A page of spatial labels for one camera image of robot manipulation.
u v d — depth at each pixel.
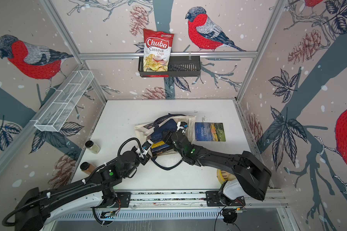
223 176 0.76
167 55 0.86
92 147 0.85
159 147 0.87
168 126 0.90
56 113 0.73
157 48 0.83
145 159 0.67
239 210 0.70
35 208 0.41
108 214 0.71
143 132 0.77
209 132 1.00
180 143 0.59
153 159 0.74
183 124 0.74
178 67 1.07
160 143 0.87
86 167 0.76
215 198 0.73
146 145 0.64
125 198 0.73
